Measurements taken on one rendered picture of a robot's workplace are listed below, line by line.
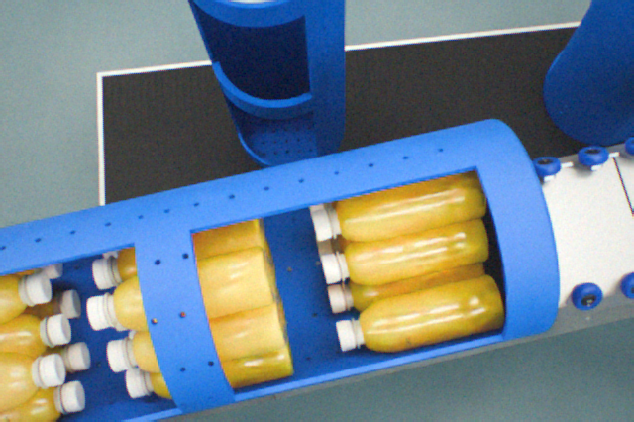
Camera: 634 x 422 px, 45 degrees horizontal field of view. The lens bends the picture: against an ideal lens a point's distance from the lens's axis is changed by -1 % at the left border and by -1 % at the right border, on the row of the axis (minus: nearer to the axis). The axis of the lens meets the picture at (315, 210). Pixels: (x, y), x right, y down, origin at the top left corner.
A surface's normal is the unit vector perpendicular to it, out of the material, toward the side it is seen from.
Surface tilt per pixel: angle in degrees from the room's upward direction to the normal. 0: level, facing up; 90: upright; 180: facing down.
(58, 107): 0
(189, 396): 63
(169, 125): 0
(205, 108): 0
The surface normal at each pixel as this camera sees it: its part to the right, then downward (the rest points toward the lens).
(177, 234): -0.11, -0.58
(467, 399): -0.04, -0.25
